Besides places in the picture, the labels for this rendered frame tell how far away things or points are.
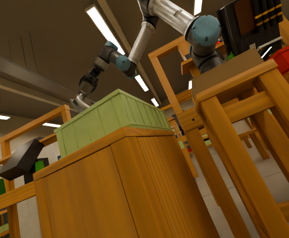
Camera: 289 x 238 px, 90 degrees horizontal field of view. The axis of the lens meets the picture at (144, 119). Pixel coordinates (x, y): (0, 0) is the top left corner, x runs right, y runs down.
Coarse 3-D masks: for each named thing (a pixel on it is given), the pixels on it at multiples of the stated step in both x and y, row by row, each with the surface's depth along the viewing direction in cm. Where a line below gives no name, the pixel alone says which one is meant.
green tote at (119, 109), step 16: (112, 96) 59; (128, 96) 64; (96, 112) 62; (112, 112) 58; (128, 112) 57; (144, 112) 73; (160, 112) 102; (64, 128) 69; (80, 128) 65; (96, 128) 61; (112, 128) 57; (160, 128) 85; (64, 144) 68; (80, 144) 64
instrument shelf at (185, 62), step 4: (220, 44) 159; (216, 48) 160; (220, 48) 163; (224, 48) 166; (224, 52) 176; (188, 60) 166; (192, 60) 166; (184, 64) 167; (188, 64) 170; (192, 64) 174; (184, 68) 176; (188, 68) 180; (184, 72) 185
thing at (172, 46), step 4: (176, 40) 188; (180, 40) 186; (184, 40) 185; (168, 44) 190; (172, 44) 188; (176, 44) 187; (160, 48) 192; (164, 48) 190; (168, 48) 189; (172, 48) 188; (176, 48) 192; (152, 52) 194; (156, 52) 193; (160, 52) 191; (164, 52) 190; (168, 52) 194; (152, 56) 193; (156, 56) 192; (160, 56) 195; (164, 56) 198
